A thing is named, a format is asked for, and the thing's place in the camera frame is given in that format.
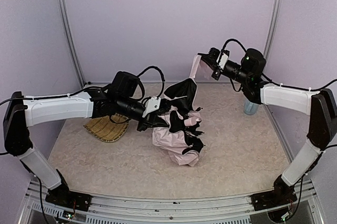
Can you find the pink folding umbrella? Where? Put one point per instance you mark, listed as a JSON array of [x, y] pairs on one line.
[[181, 139]]

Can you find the woven bamboo tray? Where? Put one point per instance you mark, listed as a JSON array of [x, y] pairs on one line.
[[108, 129]]

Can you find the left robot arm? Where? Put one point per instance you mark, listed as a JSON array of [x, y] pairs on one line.
[[91, 102]]

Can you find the light blue mug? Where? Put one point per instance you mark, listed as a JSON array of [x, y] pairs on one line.
[[250, 108]]

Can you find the left aluminium frame post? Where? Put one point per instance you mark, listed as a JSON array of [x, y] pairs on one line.
[[70, 43]]

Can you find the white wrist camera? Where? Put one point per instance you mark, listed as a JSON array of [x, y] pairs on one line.
[[152, 105], [222, 59]]

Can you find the aluminium frame post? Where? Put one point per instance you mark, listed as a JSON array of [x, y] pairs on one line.
[[272, 27], [70, 43]]

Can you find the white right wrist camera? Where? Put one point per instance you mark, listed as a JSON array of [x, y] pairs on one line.
[[222, 59]]

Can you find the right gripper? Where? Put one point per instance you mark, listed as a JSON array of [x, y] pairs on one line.
[[217, 72]]

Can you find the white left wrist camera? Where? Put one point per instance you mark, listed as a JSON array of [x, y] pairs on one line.
[[152, 105]]

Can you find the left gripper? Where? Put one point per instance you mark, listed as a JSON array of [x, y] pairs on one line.
[[147, 120]]

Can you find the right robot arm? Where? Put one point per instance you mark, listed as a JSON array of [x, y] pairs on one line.
[[319, 105]]

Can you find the right aluminium frame post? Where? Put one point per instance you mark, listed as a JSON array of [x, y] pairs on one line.
[[272, 27]]

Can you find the front aluminium rail base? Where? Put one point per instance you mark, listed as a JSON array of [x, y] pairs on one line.
[[110, 208]]

